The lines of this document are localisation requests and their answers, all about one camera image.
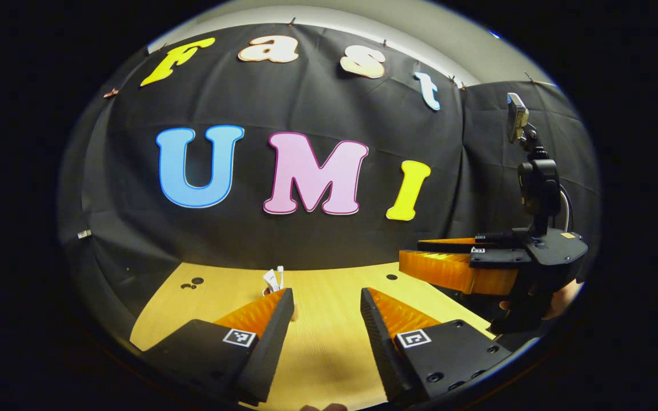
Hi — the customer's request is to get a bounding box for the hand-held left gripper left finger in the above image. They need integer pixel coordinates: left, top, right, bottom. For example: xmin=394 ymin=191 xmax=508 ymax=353
xmin=139 ymin=287 xmax=296 ymax=406

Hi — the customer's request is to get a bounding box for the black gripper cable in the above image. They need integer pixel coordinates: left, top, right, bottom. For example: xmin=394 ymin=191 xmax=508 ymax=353
xmin=559 ymin=186 xmax=575 ymax=233

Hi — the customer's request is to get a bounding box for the wooden desktop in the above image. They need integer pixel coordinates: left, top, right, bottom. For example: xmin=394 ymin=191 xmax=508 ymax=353
xmin=129 ymin=261 xmax=495 ymax=411

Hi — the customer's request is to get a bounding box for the beige cup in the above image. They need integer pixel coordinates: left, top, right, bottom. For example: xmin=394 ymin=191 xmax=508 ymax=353
xmin=262 ymin=288 xmax=300 ymax=321

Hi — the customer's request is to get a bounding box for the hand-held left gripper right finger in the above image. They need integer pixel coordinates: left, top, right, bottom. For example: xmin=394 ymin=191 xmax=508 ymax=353
xmin=359 ymin=287 xmax=513 ymax=405

